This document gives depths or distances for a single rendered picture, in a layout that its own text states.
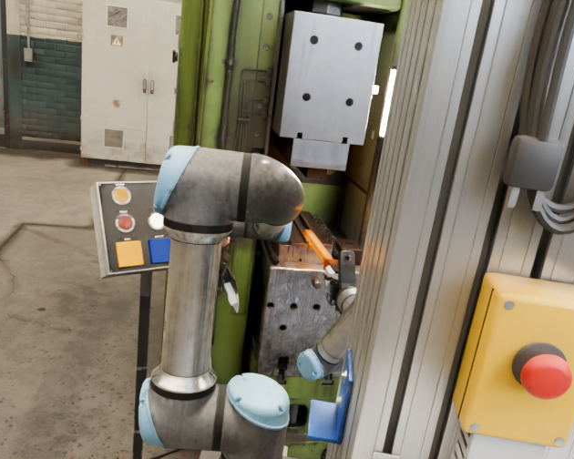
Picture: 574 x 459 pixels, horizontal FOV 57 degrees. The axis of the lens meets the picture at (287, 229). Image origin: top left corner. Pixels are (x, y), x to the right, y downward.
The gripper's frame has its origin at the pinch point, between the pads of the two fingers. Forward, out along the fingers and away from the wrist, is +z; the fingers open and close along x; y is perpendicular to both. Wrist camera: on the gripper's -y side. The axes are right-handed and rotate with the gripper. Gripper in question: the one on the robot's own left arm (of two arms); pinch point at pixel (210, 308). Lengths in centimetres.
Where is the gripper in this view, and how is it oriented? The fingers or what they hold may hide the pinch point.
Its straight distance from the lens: 150.3
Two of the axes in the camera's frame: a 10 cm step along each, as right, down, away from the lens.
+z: -1.3, 9.4, 3.0
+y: -1.0, 2.9, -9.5
